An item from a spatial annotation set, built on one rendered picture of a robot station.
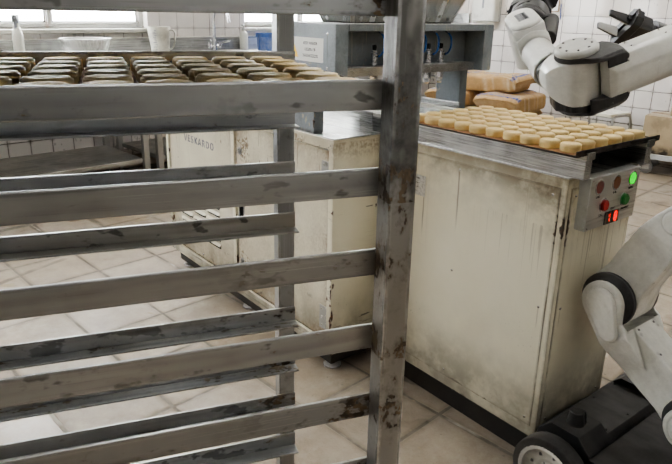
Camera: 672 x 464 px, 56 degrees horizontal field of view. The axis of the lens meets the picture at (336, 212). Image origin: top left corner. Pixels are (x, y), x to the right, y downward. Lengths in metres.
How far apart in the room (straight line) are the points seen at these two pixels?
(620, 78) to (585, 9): 5.13
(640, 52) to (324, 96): 0.77
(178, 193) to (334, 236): 1.46
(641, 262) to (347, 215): 0.88
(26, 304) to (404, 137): 0.39
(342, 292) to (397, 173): 1.54
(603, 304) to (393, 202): 1.17
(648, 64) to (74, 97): 0.98
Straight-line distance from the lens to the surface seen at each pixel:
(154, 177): 1.04
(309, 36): 2.02
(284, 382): 1.24
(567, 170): 1.66
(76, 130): 1.02
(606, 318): 1.77
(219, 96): 0.60
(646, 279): 1.74
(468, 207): 1.85
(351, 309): 2.21
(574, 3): 6.42
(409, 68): 0.62
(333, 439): 2.01
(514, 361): 1.89
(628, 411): 1.98
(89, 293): 0.64
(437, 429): 2.08
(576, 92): 1.26
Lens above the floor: 1.22
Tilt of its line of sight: 18 degrees down
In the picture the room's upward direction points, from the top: 1 degrees clockwise
